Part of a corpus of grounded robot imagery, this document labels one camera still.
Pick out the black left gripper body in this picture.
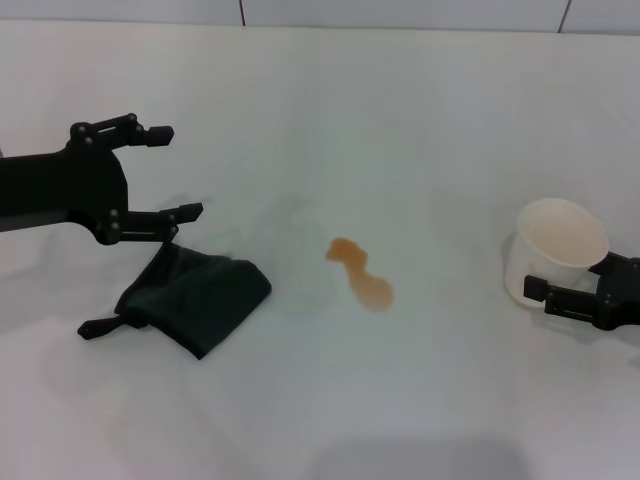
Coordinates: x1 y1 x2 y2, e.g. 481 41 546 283
0 122 130 246

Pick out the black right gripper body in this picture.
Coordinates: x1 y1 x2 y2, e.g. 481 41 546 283
594 257 640 332

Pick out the white paper cup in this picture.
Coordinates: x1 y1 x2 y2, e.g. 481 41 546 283
503 197 610 311

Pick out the dark blue rag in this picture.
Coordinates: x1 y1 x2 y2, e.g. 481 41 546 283
76 242 273 361

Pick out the orange-brown liquid stain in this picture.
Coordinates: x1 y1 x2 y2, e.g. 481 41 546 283
324 237 395 315

